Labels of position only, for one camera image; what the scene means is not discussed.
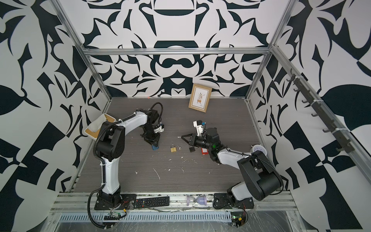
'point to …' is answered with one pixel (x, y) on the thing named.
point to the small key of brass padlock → (179, 148)
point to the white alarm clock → (258, 147)
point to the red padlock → (204, 151)
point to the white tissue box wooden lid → (92, 131)
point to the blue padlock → (154, 148)
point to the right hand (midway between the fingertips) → (182, 137)
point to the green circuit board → (237, 220)
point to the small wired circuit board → (115, 215)
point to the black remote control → (143, 202)
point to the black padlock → (192, 149)
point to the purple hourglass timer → (202, 200)
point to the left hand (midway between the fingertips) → (154, 142)
